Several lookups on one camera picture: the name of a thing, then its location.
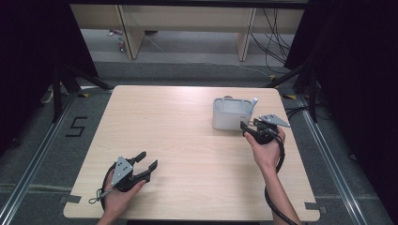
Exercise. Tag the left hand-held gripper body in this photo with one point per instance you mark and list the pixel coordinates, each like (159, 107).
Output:
(122, 172)

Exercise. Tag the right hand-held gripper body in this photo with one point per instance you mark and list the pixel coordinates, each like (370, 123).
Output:
(266, 134)

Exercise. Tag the white plastic container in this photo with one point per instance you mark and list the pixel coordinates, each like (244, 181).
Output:
(230, 120)

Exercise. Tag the light blue toothbrush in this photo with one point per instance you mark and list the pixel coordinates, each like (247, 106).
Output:
(253, 104)

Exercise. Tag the person's right hand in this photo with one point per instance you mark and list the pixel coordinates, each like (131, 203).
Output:
(267, 154)

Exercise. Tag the person's left hand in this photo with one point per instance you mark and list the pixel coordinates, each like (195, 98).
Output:
(115, 200)

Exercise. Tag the yellow black floor tape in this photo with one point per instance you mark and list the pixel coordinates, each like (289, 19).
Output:
(84, 95)
(291, 97)

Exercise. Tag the grey tape strip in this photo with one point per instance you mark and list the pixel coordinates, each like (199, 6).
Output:
(314, 206)
(71, 199)

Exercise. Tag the black metal stand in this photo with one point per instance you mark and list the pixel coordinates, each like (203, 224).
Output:
(57, 93)
(313, 93)

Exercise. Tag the dark curtain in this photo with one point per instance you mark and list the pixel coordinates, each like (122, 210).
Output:
(25, 62)
(359, 78)

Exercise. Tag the small colourful floor clutter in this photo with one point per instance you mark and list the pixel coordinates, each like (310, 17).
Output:
(120, 43)

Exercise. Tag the light wooden desk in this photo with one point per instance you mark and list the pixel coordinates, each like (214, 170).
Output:
(187, 18)

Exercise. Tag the metal floor rail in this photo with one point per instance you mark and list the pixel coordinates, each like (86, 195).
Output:
(34, 159)
(331, 159)

